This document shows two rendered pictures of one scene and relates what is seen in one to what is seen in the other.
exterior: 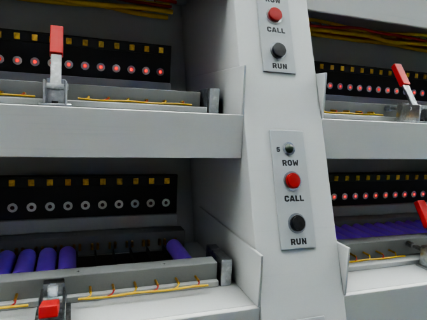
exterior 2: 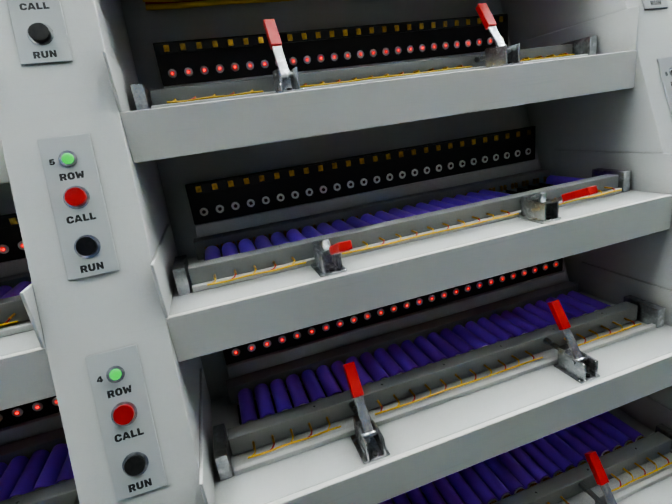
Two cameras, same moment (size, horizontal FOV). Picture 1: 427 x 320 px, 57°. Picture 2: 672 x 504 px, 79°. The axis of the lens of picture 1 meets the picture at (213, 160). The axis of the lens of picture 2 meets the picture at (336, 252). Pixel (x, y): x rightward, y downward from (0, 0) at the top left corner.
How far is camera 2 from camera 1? 0.38 m
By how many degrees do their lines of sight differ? 12
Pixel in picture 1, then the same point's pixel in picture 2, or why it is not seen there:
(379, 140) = not seen: outside the picture
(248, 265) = (655, 168)
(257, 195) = (657, 113)
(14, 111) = (495, 72)
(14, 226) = (431, 184)
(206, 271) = (611, 182)
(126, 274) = (562, 190)
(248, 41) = not seen: outside the picture
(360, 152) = not seen: outside the picture
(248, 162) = (646, 88)
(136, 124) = (567, 70)
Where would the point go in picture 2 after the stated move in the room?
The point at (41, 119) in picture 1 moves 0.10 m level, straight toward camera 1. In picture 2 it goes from (510, 75) to (587, 21)
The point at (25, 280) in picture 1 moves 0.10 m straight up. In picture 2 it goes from (505, 200) to (486, 121)
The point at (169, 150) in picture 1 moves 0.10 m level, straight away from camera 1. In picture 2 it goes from (587, 88) to (546, 116)
